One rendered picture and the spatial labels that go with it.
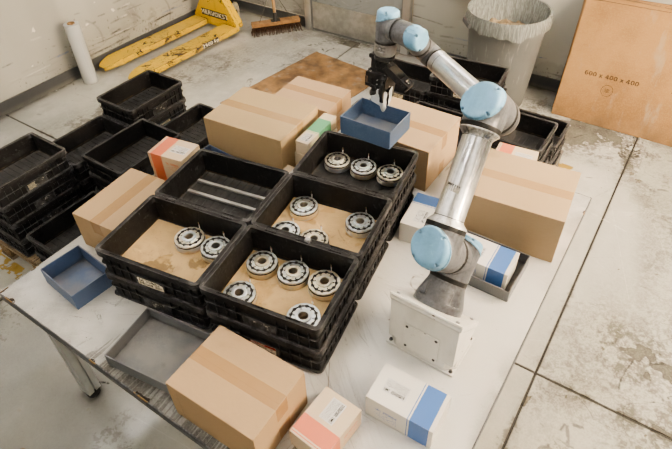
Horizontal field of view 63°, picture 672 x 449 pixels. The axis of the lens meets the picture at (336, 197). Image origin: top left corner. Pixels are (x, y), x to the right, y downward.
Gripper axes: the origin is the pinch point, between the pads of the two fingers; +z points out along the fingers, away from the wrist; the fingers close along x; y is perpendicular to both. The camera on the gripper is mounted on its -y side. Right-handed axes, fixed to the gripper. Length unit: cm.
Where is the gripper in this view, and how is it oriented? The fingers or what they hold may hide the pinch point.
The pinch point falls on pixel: (385, 108)
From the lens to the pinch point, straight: 202.2
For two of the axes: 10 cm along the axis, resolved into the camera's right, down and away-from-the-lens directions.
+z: -0.2, 8.0, 6.0
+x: -5.7, 4.9, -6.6
